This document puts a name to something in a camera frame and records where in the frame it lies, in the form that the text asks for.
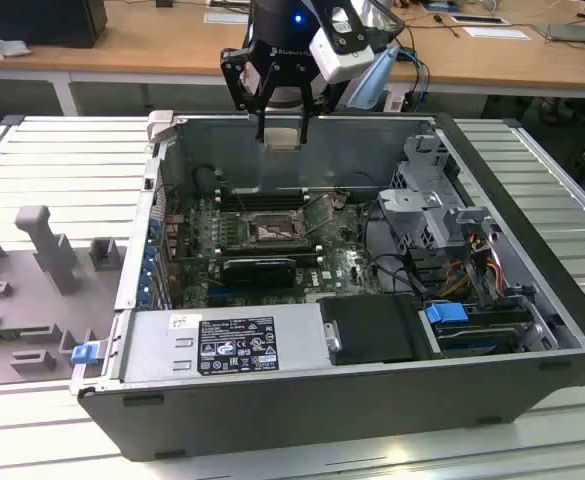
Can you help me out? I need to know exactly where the silver topped CPU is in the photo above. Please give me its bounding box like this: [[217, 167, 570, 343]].
[[264, 128, 303, 151]]

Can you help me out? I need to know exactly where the wooden desk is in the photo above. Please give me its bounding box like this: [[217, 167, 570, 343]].
[[0, 0, 585, 101]]

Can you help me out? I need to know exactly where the green motherboard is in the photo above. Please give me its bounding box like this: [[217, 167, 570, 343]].
[[164, 192, 389, 309]]

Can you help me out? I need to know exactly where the black desktop computer tower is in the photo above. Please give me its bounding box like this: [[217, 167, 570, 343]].
[[0, 0, 109, 50]]

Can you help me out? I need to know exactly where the white labelled box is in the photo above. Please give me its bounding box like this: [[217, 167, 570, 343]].
[[382, 82, 416, 115]]

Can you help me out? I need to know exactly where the pale blue teach pendant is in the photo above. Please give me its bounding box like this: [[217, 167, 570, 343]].
[[346, 44, 401, 109]]

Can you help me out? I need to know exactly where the blue plastic case latch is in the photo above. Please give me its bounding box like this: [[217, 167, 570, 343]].
[[71, 343, 99, 366]]

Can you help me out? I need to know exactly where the white framed tablet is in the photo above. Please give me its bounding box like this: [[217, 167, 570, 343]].
[[450, 14, 509, 26]]

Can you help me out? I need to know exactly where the dark grey PC case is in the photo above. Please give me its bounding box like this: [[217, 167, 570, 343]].
[[69, 110, 585, 464]]

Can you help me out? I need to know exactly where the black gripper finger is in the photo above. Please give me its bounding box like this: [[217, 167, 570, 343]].
[[220, 46, 279, 144], [295, 73, 346, 147]]

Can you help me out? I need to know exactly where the black plastic shroud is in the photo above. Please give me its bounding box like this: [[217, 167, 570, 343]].
[[316, 293, 436, 367]]

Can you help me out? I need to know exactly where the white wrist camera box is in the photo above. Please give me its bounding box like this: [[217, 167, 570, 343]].
[[308, 27, 376, 84]]

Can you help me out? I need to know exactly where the blue card retainer strip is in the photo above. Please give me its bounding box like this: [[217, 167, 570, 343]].
[[140, 214, 162, 309]]

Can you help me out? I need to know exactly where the hard disk in blue carrier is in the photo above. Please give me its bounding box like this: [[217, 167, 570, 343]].
[[421, 299, 539, 359]]

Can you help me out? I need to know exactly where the grey power supply unit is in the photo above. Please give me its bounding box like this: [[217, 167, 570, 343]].
[[120, 304, 334, 384]]

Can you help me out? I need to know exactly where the grey parts rack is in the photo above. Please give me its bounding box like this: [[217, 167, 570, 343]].
[[0, 204, 129, 387]]

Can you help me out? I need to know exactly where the crumpled white paper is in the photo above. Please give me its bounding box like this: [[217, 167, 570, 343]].
[[0, 27, 34, 60]]

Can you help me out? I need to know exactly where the grey laptop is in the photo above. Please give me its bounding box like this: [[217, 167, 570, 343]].
[[534, 22, 585, 47]]

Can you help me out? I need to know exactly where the CPU socket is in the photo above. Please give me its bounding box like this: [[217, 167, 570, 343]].
[[244, 209, 309, 247]]

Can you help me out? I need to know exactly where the orange yellow wire bundle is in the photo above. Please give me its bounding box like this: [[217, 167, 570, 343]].
[[441, 237, 506, 301]]

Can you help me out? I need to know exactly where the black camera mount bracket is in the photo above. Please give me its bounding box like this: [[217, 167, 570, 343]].
[[316, 0, 406, 51]]

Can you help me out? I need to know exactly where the white paper sheet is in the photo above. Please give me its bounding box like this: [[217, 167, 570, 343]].
[[463, 24, 534, 41], [203, 7, 251, 25]]

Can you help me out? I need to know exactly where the grey metal drive cage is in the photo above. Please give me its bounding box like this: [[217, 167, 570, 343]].
[[376, 133, 503, 252]]

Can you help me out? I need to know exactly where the black graphics card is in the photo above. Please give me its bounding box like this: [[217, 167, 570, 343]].
[[223, 257, 297, 290]]

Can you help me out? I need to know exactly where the blue booklet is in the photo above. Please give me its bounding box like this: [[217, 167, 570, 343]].
[[418, 0, 491, 15]]

